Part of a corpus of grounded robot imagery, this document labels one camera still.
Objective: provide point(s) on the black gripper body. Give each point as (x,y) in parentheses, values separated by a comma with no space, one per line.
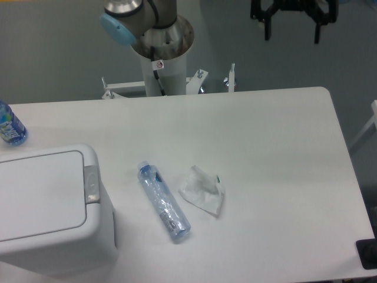
(311,8)

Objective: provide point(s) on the grey trash can push button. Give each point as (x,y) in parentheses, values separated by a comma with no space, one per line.
(92,184)

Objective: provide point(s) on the white trash can lid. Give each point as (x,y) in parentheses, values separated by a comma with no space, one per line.
(42,194)

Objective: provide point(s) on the white trash can body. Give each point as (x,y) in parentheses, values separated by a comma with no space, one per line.
(88,246)

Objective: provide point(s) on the crumpled white tissue packet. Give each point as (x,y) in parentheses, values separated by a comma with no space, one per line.
(203,191)

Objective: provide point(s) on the empty clear plastic bottle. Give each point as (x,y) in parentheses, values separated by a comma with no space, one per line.
(163,201)

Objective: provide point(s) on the black clamp at table edge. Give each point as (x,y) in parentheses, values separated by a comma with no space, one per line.
(367,253)

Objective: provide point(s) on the blue labelled water bottle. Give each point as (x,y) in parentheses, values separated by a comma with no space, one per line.
(13,132)

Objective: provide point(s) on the white frame at right edge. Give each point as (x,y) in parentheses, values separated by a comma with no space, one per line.
(366,132)

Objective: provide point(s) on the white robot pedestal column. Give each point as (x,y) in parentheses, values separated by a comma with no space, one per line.
(163,53)

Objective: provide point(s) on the white pedestal base frame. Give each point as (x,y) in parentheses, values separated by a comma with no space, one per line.
(194,85)

